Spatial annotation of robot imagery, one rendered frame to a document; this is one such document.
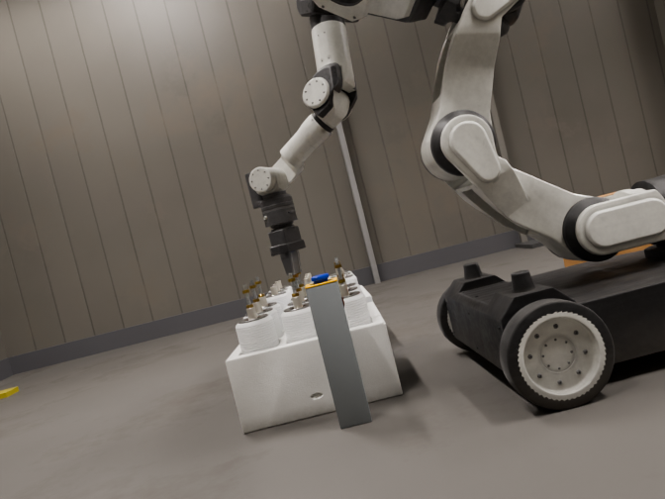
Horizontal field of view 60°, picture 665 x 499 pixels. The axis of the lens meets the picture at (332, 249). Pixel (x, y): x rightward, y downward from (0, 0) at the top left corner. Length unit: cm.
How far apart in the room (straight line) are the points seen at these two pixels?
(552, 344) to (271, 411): 66
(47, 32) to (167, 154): 112
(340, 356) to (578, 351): 47
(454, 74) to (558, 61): 311
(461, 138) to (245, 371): 72
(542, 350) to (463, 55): 64
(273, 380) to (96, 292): 288
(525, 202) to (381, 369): 50
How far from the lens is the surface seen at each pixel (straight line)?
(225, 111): 403
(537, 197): 135
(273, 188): 151
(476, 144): 126
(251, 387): 141
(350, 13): 145
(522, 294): 116
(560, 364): 115
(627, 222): 138
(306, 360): 138
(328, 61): 150
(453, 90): 133
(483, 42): 135
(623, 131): 452
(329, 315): 123
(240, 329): 142
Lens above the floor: 42
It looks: 2 degrees down
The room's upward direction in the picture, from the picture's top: 14 degrees counter-clockwise
